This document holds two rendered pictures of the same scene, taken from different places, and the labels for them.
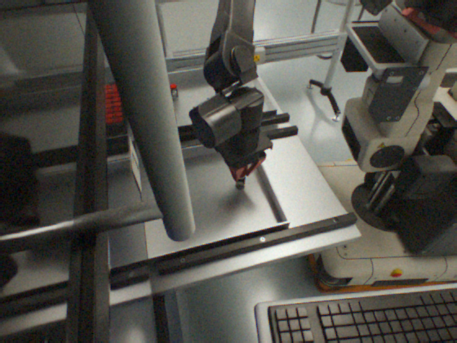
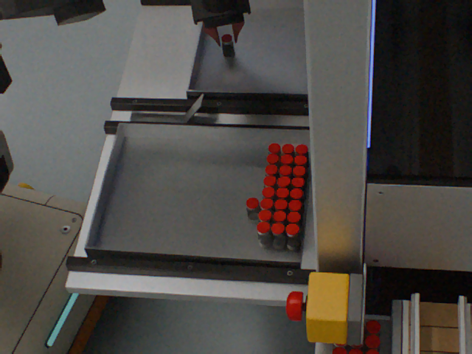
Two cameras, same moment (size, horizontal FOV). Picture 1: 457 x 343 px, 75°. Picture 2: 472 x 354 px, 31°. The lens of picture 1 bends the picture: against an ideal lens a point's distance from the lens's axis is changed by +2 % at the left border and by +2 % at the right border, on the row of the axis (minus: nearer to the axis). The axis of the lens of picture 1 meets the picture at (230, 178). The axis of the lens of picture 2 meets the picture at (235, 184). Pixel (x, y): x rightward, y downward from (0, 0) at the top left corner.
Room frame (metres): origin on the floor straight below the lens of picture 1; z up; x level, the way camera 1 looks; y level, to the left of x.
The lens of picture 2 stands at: (1.44, 0.55, 2.03)
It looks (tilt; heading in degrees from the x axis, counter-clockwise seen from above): 53 degrees down; 210
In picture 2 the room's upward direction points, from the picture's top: 9 degrees counter-clockwise
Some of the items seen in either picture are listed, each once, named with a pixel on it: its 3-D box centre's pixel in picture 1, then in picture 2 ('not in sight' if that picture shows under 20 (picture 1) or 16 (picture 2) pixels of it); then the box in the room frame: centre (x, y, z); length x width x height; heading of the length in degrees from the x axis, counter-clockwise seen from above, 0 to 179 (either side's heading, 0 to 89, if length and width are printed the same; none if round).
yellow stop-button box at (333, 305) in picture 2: not in sight; (333, 308); (0.91, 0.36, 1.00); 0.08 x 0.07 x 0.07; 106
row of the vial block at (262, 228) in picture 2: not in sight; (270, 194); (0.71, 0.18, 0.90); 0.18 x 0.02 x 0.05; 15
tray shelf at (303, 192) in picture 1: (206, 145); (240, 126); (0.56, 0.06, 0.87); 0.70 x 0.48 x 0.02; 16
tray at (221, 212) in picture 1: (192, 194); (287, 48); (0.38, 0.08, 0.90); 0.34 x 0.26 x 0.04; 106
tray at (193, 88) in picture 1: (206, 97); (203, 193); (0.73, 0.07, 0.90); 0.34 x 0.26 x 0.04; 105
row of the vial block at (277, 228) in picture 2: not in sight; (284, 195); (0.70, 0.20, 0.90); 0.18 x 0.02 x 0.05; 15
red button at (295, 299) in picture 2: not in sight; (300, 306); (0.93, 0.31, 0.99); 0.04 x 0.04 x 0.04; 16
